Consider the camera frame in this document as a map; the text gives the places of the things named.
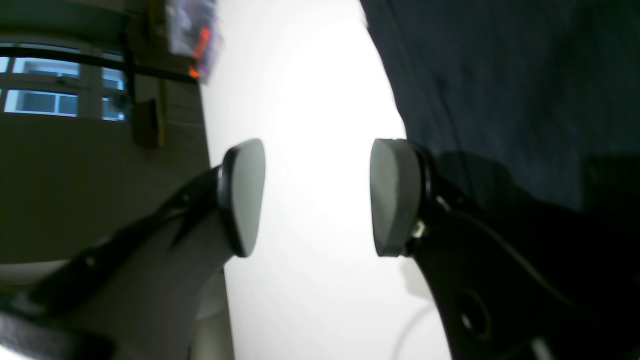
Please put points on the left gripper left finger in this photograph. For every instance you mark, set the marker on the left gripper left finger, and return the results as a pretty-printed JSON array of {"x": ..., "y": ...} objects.
[{"x": 136, "y": 294}]

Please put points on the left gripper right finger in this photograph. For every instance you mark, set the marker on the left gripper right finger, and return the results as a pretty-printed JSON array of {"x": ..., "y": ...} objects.
[{"x": 531, "y": 281}]

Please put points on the black T-shirt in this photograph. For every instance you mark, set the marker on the black T-shirt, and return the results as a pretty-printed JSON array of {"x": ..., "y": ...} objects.
[{"x": 519, "y": 99}]

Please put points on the orange-edged circuit board case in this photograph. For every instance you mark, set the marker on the orange-edged circuit board case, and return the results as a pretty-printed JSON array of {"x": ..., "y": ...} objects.
[{"x": 192, "y": 32}]

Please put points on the window with white frame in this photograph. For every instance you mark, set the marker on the window with white frame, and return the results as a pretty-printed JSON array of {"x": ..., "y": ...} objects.
[{"x": 39, "y": 86}]

